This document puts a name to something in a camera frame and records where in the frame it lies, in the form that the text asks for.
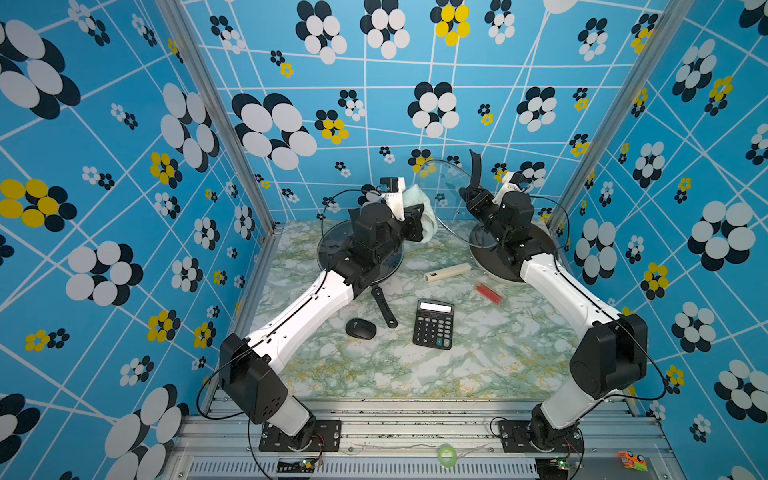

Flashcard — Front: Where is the orange toy car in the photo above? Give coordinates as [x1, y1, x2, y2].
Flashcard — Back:
[618, 451, 648, 472]

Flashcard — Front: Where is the black computer mouse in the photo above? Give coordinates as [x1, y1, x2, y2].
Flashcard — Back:
[345, 318, 377, 340]

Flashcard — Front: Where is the green tape roll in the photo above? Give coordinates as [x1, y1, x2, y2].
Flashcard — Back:
[437, 444, 458, 469]

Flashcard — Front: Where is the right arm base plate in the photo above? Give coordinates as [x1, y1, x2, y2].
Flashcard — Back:
[496, 420, 584, 456]

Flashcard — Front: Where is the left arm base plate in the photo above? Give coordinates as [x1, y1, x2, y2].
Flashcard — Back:
[258, 419, 343, 453]

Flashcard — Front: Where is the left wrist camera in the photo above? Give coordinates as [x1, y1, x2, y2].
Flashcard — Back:
[380, 177, 405, 221]

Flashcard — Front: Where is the light teal microfiber cloth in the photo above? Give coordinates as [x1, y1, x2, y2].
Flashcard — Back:
[403, 184, 439, 243]

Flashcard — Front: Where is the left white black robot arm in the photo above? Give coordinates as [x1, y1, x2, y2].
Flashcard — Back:
[217, 203, 425, 449]

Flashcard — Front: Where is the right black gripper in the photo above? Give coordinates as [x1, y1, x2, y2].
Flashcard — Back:
[467, 185, 508, 251]

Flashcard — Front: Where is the right green circuit board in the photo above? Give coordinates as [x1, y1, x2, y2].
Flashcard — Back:
[536, 458, 570, 480]

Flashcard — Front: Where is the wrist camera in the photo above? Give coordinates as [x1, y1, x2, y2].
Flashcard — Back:
[380, 177, 405, 221]
[493, 172, 524, 205]

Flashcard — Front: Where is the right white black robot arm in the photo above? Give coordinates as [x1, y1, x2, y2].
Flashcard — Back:
[459, 184, 648, 451]

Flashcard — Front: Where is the glass pot lid black handle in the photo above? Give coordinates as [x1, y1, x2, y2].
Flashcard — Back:
[417, 150, 500, 250]

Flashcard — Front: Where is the glass lid on black pan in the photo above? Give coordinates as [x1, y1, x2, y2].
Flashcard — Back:
[316, 220, 404, 284]

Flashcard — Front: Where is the brown pan with cream handle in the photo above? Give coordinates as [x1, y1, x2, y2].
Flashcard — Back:
[438, 220, 556, 283]

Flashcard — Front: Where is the aluminium frame rail base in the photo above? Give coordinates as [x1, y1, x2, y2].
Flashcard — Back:
[165, 395, 684, 479]

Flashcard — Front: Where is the green circuit board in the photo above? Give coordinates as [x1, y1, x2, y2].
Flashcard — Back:
[536, 458, 570, 480]
[276, 458, 322, 474]

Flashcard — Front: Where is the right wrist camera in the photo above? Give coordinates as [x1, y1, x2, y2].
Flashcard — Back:
[493, 172, 524, 205]

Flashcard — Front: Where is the left green circuit board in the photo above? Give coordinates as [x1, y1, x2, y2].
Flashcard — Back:
[276, 458, 322, 474]

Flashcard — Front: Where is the black desk calculator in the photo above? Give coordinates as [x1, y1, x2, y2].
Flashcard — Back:
[412, 299, 455, 350]

